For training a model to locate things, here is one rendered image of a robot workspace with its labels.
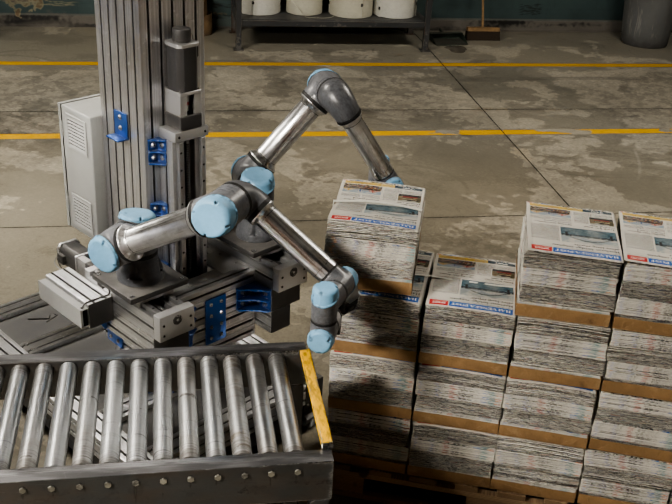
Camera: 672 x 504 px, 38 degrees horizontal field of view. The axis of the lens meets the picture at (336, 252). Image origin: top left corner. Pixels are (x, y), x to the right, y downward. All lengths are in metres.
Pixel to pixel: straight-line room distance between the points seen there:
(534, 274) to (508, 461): 0.71
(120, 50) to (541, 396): 1.73
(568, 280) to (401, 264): 0.51
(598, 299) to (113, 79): 1.68
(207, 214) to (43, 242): 2.68
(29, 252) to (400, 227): 2.68
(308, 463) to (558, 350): 1.03
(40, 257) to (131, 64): 2.17
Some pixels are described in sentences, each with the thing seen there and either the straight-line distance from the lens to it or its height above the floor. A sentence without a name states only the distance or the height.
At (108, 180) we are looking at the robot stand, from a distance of 3.44.
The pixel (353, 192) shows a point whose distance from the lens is 3.20.
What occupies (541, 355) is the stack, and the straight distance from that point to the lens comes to 3.12.
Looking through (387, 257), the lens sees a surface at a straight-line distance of 3.00.
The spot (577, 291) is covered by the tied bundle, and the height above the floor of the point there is 0.95.
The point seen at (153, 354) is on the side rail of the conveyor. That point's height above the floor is 0.80.
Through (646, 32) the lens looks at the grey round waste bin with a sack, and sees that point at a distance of 9.91.
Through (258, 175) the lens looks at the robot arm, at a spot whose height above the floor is 1.04.
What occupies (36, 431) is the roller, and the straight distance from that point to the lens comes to 2.58.
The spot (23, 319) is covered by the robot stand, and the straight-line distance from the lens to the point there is 4.20.
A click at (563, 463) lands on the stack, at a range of 3.35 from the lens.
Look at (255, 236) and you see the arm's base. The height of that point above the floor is 0.84.
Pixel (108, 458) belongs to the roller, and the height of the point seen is 0.80.
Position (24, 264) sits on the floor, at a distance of 5.09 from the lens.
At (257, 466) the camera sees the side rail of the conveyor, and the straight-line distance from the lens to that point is 2.41.
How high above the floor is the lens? 2.34
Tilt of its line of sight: 27 degrees down
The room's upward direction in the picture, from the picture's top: 3 degrees clockwise
